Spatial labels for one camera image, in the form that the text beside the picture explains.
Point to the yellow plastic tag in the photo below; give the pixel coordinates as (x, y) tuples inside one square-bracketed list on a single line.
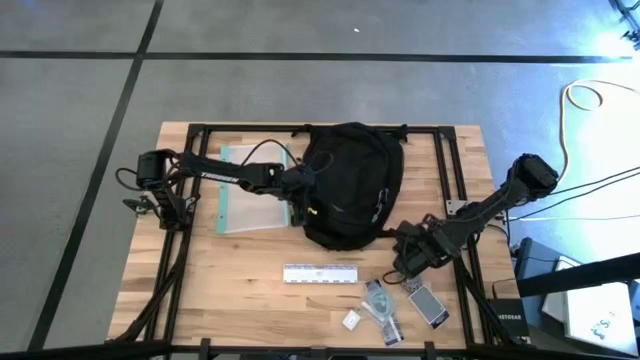
[(312, 211)]

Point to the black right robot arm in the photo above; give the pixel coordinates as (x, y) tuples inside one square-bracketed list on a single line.
[(490, 205)]

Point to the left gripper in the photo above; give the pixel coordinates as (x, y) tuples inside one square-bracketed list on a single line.
[(299, 182)]

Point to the black overhead crossbar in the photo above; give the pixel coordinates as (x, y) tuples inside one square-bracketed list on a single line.
[(75, 350)]

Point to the black diagonal beam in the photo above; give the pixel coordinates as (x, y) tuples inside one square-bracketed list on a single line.
[(575, 275)]

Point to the black Netgear box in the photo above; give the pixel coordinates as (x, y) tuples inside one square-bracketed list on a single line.
[(507, 317)]

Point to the black backpack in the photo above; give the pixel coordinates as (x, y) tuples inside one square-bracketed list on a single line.
[(350, 190)]

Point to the grey equipment case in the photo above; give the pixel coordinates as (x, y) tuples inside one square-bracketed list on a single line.
[(535, 265)]

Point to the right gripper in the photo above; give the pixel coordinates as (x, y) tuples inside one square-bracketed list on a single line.
[(420, 247)]

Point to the small white square packet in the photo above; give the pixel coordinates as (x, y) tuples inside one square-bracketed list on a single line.
[(352, 320)]

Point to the white flat box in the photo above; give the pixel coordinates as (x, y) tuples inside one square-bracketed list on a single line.
[(595, 315)]

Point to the black metal table frame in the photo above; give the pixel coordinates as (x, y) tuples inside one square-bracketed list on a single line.
[(240, 128)]

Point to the teal mesh zipper pouch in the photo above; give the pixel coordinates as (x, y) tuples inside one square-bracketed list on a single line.
[(255, 210)]

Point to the grey package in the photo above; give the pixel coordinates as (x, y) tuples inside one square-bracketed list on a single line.
[(427, 305)]

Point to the black tripod stand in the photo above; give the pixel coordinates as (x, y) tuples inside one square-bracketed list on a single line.
[(627, 15)]

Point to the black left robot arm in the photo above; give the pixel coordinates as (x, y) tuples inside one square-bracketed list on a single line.
[(220, 175)]

